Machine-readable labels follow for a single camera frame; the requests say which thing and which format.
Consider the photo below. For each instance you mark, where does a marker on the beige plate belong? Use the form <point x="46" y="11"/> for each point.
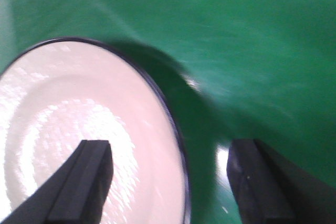
<point x="65" y="90"/>

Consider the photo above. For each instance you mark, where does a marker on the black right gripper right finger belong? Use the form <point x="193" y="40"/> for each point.
<point x="268" y="188"/>

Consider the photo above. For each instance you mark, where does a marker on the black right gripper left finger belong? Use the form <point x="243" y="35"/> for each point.
<point x="75" y="193"/>

